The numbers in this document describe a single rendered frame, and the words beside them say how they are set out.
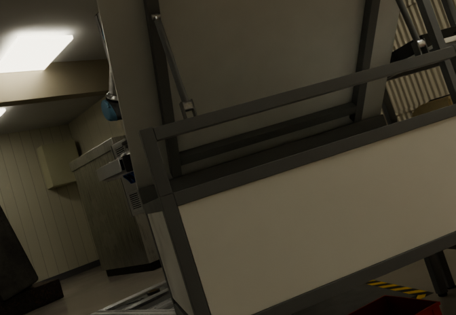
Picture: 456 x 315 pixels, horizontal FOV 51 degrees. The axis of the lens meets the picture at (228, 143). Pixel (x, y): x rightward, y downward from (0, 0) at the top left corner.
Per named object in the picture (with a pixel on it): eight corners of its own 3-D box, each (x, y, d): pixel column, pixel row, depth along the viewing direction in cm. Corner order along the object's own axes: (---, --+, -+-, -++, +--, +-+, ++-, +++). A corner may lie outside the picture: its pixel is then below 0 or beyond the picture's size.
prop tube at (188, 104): (183, 114, 145) (153, 24, 151) (192, 111, 146) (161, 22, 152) (184, 110, 142) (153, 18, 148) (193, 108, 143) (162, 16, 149)
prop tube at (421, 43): (414, 51, 170) (381, -25, 175) (421, 49, 170) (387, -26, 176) (420, 47, 167) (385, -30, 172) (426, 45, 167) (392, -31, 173)
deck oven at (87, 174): (214, 245, 684) (176, 125, 698) (151, 271, 612) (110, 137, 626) (161, 254, 789) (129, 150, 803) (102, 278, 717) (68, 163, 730)
